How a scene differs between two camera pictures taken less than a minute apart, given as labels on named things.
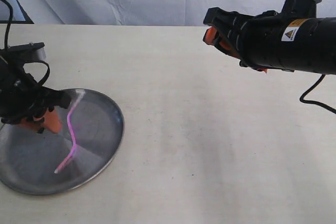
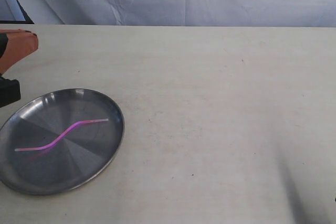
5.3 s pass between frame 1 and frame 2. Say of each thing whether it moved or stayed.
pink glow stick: moved
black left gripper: moved
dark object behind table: stayed
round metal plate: stayed
